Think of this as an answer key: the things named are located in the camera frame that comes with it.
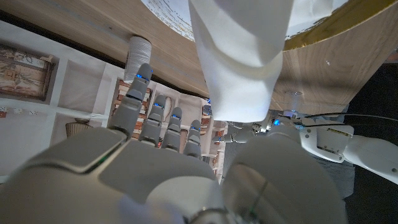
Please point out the white napkin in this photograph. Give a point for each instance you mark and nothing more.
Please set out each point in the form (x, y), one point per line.
(239, 62)

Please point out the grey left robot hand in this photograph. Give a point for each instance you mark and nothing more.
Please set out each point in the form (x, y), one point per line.
(245, 132)

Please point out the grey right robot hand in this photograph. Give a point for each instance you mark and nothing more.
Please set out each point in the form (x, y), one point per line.
(149, 174)

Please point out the white thread spool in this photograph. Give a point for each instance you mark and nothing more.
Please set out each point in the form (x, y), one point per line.
(136, 57)

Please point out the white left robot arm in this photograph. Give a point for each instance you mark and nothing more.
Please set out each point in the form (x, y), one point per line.
(342, 141)

